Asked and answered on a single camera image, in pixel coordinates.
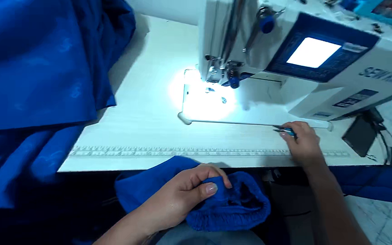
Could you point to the person's right hand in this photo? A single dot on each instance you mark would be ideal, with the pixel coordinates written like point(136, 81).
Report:
point(305, 143)

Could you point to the person's left hand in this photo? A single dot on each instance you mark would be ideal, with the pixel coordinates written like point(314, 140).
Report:
point(174, 204)

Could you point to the person's left thumb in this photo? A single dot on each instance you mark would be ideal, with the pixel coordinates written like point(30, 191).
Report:
point(199, 193)

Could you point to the person's right thumb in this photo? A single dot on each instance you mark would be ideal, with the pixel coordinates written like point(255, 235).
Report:
point(287, 137)

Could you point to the person's left fingers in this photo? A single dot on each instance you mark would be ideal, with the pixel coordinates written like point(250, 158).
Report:
point(218, 172)

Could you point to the person's right fingers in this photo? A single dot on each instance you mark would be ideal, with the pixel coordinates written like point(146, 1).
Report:
point(301, 127)

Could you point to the blue gathered garment piece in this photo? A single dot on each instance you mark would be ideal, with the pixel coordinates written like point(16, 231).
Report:
point(230, 217)

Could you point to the person's right forearm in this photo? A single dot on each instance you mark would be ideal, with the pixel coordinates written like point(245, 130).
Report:
point(332, 204)

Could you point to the person's left forearm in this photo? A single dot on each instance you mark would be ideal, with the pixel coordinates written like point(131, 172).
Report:
point(128, 228)

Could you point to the person's body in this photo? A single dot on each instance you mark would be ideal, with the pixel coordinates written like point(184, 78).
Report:
point(209, 236)

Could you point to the transparent measuring ruler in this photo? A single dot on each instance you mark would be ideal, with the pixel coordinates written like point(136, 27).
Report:
point(168, 151)

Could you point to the black rectangular box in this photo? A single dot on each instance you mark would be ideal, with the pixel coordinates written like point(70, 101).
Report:
point(361, 136)

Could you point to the white industrial sewing machine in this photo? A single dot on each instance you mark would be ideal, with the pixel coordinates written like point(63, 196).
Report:
point(345, 75)

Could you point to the light blue tray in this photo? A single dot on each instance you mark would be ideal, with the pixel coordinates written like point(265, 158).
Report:
point(364, 9)

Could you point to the large blue patterned fabric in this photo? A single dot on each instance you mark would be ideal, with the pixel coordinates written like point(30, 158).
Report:
point(39, 68)

